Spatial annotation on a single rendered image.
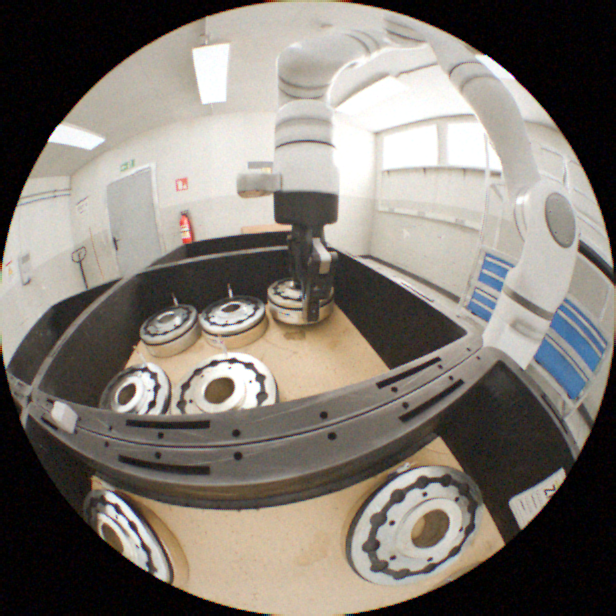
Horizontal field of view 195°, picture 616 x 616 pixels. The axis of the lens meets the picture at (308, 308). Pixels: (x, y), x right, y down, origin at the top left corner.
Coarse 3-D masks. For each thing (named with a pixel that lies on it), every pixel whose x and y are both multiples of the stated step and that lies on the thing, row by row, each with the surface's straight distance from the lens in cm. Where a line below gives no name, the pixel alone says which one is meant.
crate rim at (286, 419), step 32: (224, 256) 32; (352, 256) 28; (416, 288) 19; (448, 320) 16; (448, 352) 12; (352, 384) 8; (384, 384) 9; (416, 384) 9; (96, 416) 12; (128, 416) 10; (160, 416) 9; (192, 416) 8; (224, 416) 8; (256, 416) 7; (288, 416) 7; (320, 416) 9; (352, 416) 7
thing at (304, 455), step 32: (480, 352) 14; (448, 384) 10; (32, 416) 23; (384, 416) 8; (416, 416) 10; (544, 416) 16; (96, 448) 11; (128, 448) 10; (160, 448) 9; (192, 448) 8; (224, 448) 7; (256, 448) 7; (288, 448) 7; (320, 448) 7; (352, 448) 7; (576, 448) 19; (160, 480) 8; (192, 480) 8; (224, 480) 7; (256, 480) 7; (288, 480) 7
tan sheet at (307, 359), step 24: (336, 312) 31; (264, 336) 26; (288, 336) 26; (312, 336) 26; (336, 336) 26; (360, 336) 27; (168, 360) 29; (192, 360) 27; (264, 360) 23; (288, 360) 22; (312, 360) 22; (336, 360) 23; (360, 360) 23; (288, 384) 20; (312, 384) 20; (336, 384) 20
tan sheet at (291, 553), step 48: (96, 480) 28; (192, 528) 19; (240, 528) 18; (288, 528) 17; (336, 528) 17; (480, 528) 24; (192, 576) 21; (240, 576) 19; (288, 576) 18; (336, 576) 18
